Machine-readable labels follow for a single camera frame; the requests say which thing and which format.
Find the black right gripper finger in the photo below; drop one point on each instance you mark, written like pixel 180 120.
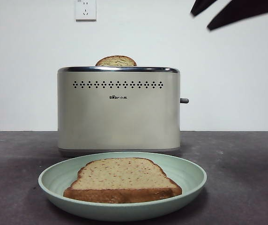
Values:
pixel 241 11
pixel 203 5

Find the grey toaster lever knob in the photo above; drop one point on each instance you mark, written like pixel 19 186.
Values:
pixel 184 100

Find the cream two-slot toaster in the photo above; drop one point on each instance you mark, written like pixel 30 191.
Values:
pixel 117 119

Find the small round-topped toast slice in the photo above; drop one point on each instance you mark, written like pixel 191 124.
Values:
pixel 116 61

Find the pale green round plate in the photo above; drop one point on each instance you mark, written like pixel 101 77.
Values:
pixel 54 185

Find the large square toast slice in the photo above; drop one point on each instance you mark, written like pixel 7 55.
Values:
pixel 122 178

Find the white wall socket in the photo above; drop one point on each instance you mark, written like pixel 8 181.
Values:
pixel 86 10

